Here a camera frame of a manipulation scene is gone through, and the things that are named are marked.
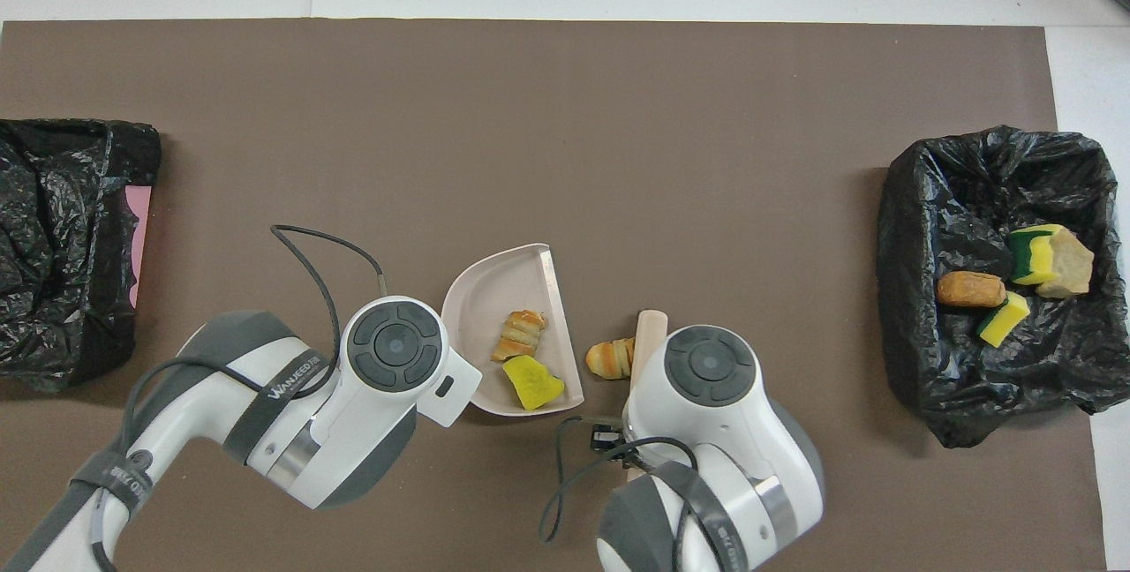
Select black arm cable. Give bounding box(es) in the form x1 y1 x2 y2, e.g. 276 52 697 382
88 224 390 572
539 415 700 572

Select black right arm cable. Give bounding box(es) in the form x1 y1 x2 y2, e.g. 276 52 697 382
539 415 700 572

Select brown table mat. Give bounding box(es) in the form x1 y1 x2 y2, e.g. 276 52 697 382
0 19 1109 572

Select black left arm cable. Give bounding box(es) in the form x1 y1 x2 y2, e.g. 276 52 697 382
88 224 390 572

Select brown bread roll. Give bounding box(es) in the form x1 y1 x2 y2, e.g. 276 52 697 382
937 271 1008 309

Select left black-lined bin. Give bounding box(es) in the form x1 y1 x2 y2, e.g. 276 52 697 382
0 118 162 394

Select beige hand brush black bristles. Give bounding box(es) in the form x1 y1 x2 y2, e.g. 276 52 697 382
623 310 670 482

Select large yellow sponge piece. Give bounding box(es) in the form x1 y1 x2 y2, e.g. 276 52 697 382
1008 223 1071 286

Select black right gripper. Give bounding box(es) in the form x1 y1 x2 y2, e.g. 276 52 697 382
589 425 638 460

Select short striped croissant piece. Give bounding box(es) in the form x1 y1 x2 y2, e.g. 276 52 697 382
585 336 637 381

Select black trash bag bin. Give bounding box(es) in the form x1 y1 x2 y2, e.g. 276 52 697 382
877 124 1130 449

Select small yellow sponge piece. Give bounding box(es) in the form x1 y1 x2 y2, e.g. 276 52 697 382
976 291 1032 349

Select pink plastic bin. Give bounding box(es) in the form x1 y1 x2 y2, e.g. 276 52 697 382
124 185 153 308

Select beige plastic dustpan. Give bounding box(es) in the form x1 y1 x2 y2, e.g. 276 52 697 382
441 243 586 418

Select curled yellow sponge piece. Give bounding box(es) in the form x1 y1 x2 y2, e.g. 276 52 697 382
502 355 566 412

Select pale beige bread chunk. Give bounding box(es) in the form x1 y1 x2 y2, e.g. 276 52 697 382
1035 228 1096 299

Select long striped croissant piece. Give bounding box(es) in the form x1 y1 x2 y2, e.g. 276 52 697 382
491 310 548 363

